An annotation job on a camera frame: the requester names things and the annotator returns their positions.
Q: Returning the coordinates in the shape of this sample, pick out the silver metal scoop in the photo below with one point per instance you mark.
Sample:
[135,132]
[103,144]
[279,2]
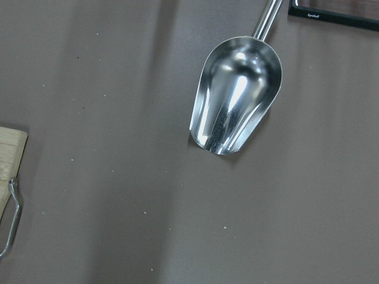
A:
[239,82]

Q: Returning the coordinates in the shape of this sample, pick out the wooden cutting board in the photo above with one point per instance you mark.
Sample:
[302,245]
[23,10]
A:
[12,148]

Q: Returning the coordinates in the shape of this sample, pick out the black framed tray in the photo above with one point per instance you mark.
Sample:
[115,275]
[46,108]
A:
[360,14]

